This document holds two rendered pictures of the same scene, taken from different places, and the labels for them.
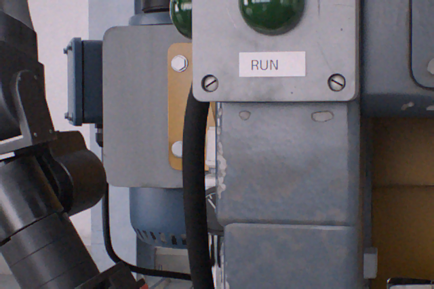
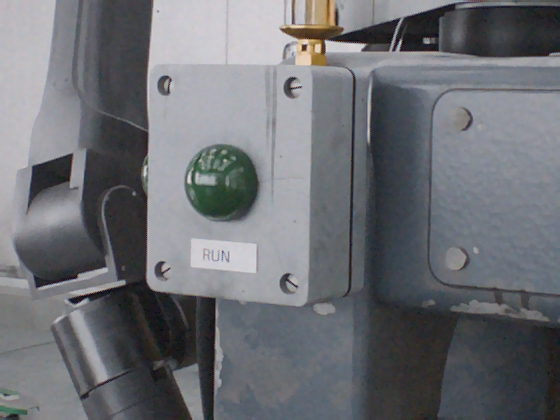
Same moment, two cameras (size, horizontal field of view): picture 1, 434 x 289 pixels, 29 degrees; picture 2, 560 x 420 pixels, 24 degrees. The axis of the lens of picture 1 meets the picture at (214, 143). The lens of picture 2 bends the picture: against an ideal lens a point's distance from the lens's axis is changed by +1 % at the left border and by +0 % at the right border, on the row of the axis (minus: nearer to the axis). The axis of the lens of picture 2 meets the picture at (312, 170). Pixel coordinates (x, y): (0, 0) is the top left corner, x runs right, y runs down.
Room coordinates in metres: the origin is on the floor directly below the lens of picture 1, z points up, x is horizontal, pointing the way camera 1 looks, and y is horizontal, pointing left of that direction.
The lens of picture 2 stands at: (-0.08, -0.21, 1.32)
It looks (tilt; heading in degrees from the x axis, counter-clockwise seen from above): 3 degrees down; 18
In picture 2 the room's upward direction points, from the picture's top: 1 degrees clockwise
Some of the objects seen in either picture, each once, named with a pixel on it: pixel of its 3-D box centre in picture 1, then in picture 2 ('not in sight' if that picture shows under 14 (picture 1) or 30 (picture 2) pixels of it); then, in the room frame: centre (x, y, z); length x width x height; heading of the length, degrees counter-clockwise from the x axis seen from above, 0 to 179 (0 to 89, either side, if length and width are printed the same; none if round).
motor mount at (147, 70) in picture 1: (243, 106); not in sight; (0.85, -0.03, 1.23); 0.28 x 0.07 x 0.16; 78
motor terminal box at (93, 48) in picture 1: (102, 93); not in sight; (0.92, 0.12, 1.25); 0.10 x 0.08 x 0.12; 13
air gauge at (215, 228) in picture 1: (219, 209); not in sight; (0.65, 0.00, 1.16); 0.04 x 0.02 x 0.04; 78
